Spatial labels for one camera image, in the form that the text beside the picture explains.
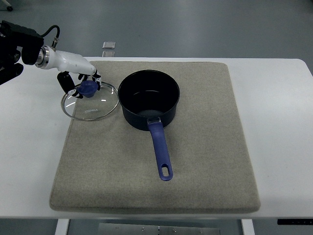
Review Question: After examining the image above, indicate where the metal table crossbar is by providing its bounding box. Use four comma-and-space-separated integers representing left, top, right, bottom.
97, 223, 221, 235

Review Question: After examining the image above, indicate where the grey felt mat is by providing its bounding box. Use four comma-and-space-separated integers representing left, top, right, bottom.
49, 61, 261, 214

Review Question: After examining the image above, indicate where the lower floor outlet plate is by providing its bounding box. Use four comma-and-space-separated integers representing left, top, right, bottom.
102, 50, 115, 57

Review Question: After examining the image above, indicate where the upper floor outlet plate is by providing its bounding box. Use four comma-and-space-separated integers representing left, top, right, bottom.
102, 41, 116, 49

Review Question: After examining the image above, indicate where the white table leg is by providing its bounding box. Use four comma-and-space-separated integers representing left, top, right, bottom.
55, 219, 70, 235
241, 219, 255, 235

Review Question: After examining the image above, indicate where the floor outlet plate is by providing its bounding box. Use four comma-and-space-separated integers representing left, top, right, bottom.
102, 41, 116, 49
102, 50, 115, 57

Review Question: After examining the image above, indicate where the dark saucepan blue handle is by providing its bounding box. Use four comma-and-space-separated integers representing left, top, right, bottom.
118, 70, 180, 181

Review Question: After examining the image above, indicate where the black table control panel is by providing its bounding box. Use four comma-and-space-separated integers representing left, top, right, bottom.
277, 218, 313, 226

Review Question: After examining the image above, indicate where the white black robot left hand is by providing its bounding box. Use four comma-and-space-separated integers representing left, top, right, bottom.
35, 46, 101, 98

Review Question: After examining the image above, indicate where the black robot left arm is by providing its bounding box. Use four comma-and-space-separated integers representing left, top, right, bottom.
0, 21, 60, 84

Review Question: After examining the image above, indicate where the glass pot lid blue knob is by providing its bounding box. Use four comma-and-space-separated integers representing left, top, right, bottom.
61, 80, 119, 121

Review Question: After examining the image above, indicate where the white right table leg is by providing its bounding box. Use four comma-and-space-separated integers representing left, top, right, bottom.
241, 219, 255, 235

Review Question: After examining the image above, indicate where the white left table leg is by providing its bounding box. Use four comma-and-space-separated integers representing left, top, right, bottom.
55, 219, 70, 235

